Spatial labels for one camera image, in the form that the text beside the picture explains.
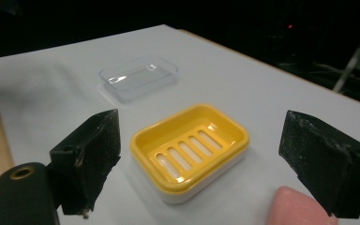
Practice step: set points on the yellow and white soap dish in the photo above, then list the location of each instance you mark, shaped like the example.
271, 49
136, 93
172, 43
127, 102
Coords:
181, 150

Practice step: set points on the clear plastic soap dish lid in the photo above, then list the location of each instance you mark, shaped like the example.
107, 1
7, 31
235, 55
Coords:
137, 76

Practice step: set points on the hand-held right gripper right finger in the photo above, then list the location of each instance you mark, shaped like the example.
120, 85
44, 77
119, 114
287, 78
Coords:
322, 156

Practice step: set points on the metal stand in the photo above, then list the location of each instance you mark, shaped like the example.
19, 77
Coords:
353, 59

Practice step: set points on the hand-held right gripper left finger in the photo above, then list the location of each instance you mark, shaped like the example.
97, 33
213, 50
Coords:
87, 156

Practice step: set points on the pink soap bar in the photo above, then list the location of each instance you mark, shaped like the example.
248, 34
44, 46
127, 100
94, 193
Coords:
296, 207

